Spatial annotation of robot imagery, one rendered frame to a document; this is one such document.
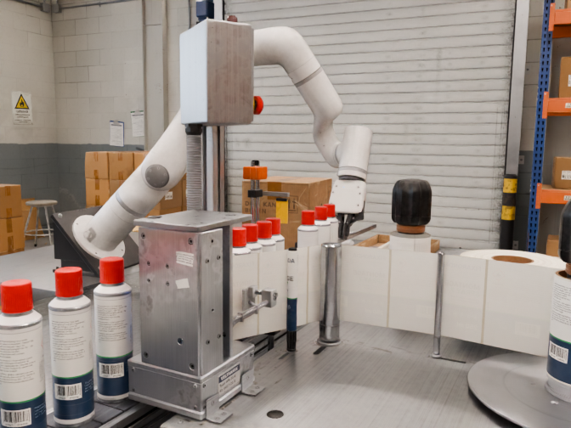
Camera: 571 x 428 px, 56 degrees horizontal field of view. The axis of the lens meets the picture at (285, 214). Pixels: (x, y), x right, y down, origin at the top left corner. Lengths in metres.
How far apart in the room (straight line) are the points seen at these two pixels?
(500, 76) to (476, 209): 1.24
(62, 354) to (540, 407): 0.65
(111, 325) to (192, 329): 0.13
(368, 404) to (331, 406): 0.05
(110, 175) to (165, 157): 3.60
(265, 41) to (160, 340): 0.98
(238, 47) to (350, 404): 0.67
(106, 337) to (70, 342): 0.07
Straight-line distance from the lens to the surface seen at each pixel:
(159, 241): 0.74
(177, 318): 0.74
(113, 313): 0.80
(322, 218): 1.41
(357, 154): 1.58
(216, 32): 1.06
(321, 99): 1.54
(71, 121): 7.85
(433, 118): 5.44
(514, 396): 0.88
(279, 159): 5.91
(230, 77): 1.06
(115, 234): 1.79
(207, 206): 1.21
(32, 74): 7.86
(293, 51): 1.52
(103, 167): 5.23
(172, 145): 1.60
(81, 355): 0.76
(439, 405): 0.85
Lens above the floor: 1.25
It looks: 8 degrees down
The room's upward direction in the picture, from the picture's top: 1 degrees clockwise
